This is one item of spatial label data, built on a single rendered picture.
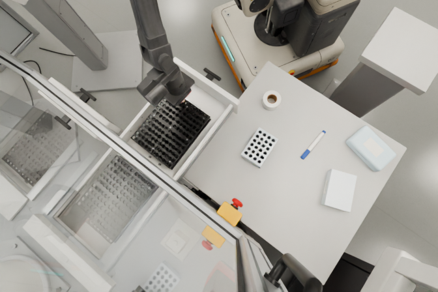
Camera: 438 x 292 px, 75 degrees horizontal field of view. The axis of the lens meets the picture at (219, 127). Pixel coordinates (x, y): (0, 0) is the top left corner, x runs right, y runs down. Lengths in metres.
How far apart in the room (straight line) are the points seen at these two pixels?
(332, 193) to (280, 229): 0.22
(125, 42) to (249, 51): 0.94
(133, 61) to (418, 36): 1.66
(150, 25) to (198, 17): 1.56
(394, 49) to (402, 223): 1.10
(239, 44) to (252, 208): 1.07
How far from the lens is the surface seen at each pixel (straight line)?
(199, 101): 1.07
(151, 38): 0.73
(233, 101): 0.96
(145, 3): 0.72
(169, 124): 0.99
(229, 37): 1.84
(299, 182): 1.10
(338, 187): 1.08
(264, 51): 1.79
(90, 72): 2.23
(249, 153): 1.05
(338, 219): 1.13
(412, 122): 2.22
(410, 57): 1.41
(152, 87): 0.79
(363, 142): 1.15
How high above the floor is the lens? 1.83
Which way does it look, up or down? 75 degrees down
